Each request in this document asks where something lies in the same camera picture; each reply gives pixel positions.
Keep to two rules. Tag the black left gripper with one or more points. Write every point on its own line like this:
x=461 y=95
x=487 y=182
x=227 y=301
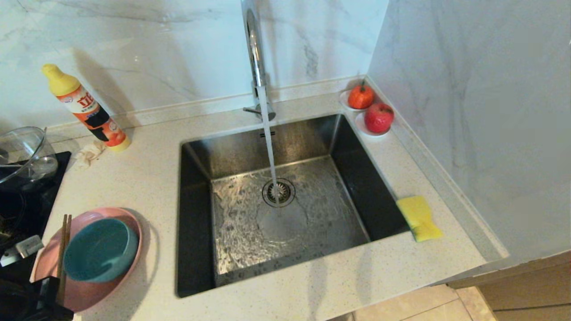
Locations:
x=22 y=305

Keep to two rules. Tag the yellow-capped orange dish soap bottle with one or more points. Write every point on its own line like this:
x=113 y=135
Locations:
x=67 y=87

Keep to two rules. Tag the chrome kitchen faucet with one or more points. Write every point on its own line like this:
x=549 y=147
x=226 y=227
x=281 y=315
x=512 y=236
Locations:
x=255 y=58

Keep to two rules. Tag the stainless steel sink basin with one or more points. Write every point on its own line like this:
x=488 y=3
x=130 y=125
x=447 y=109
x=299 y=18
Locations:
x=312 y=142

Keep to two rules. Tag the yellow sponge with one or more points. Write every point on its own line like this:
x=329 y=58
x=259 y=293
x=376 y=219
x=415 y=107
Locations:
x=420 y=218

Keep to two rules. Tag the pink plate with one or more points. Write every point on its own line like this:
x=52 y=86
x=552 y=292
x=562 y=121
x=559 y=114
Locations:
x=84 y=294

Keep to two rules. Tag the teal bowl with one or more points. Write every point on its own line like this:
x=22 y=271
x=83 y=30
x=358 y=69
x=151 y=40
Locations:
x=100 y=252

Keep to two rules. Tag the black induction cooktop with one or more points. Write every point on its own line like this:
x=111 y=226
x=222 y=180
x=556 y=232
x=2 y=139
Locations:
x=20 y=209

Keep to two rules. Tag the clear glass bowl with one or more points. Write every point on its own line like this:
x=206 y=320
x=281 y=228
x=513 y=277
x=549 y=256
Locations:
x=24 y=154

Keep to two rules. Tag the crumpled white tissue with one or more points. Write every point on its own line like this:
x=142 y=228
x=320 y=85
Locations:
x=90 y=153

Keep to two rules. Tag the round metal drain strainer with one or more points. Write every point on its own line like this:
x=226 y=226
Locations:
x=285 y=192

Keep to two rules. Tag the small white dish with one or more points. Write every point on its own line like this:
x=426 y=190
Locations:
x=359 y=124
x=343 y=101

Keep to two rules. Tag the orange persimmon fruit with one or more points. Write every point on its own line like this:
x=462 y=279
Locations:
x=360 y=98

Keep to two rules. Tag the red apple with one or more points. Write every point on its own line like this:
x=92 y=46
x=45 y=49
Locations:
x=378 y=118

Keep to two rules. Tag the wooden cabinet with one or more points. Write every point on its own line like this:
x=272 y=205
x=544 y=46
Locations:
x=526 y=290

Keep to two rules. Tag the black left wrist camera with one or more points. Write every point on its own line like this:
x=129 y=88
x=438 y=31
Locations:
x=26 y=246

